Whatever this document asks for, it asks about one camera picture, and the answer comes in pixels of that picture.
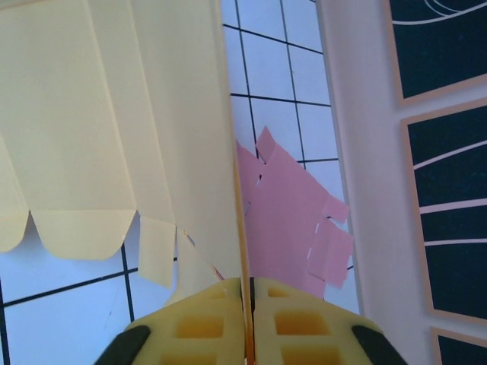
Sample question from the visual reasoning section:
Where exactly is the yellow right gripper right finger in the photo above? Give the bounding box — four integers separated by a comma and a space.
253, 277, 408, 365

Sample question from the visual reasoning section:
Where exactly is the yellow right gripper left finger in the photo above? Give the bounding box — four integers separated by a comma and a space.
93, 277, 248, 365

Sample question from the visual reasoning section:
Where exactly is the pink paper box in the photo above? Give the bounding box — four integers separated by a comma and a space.
234, 125, 355, 301

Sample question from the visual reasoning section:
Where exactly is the yellow paper box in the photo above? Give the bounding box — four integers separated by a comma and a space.
0, 0, 254, 365

